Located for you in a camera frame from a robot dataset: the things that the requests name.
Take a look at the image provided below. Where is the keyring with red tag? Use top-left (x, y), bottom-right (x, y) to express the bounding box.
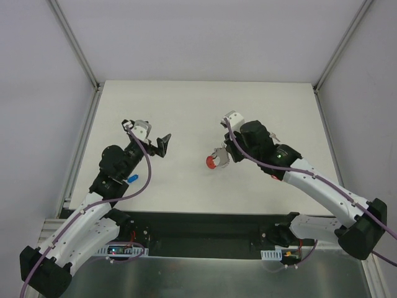
top-left (205, 145), bottom-right (230, 169)

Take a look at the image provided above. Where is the blue head key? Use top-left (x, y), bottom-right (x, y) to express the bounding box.
top-left (127, 174), bottom-right (139, 183)

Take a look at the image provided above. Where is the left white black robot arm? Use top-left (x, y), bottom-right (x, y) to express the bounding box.
top-left (19, 132), bottom-right (171, 297)

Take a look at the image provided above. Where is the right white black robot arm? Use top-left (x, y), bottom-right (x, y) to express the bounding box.
top-left (221, 115), bottom-right (387, 260)

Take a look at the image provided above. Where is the black head silver key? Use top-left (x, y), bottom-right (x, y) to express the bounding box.
top-left (270, 133), bottom-right (280, 143)

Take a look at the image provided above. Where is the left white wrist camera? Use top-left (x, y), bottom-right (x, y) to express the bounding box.
top-left (122, 119), bottom-right (152, 141)

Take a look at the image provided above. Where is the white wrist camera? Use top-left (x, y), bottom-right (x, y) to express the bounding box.
top-left (122, 119), bottom-right (152, 141)
top-left (220, 111), bottom-right (245, 132)

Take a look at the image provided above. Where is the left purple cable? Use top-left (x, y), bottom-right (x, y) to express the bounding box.
top-left (19, 129), bottom-right (153, 298)

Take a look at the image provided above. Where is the purple cable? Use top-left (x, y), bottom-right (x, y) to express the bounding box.
top-left (19, 129), bottom-right (153, 298)
top-left (225, 119), bottom-right (397, 268)

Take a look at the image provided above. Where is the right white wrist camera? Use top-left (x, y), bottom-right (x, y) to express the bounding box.
top-left (220, 111), bottom-right (245, 132)

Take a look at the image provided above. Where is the left aluminium table rail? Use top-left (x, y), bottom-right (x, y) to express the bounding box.
top-left (55, 85), bottom-right (103, 218)

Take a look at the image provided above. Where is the aluminium table rail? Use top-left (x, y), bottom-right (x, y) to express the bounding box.
top-left (55, 85), bottom-right (103, 218)
top-left (314, 91), bottom-right (345, 186)

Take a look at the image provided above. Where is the right aluminium table rail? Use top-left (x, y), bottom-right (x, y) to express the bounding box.
top-left (314, 91), bottom-right (345, 186)

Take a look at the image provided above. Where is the right white cable duct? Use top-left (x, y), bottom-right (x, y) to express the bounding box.
top-left (261, 249), bottom-right (283, 261)

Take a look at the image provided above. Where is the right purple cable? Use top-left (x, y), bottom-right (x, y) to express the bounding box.
top-left (225, 119), bottom-right (397, 268)

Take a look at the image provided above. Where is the left aluminium frame post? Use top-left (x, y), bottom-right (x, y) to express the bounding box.
top-left (46, 0), bottom-right (100, 91)

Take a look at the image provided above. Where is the aluminium frame post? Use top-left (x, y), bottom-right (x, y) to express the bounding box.
top-left (313, 0), bottom-right (375, 94)
top-left (46, 0), bottom-right (100, 91)

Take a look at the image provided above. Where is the right aluminium frame post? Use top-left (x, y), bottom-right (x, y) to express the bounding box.
top-left (313, 0), bottom-right (375, 94)

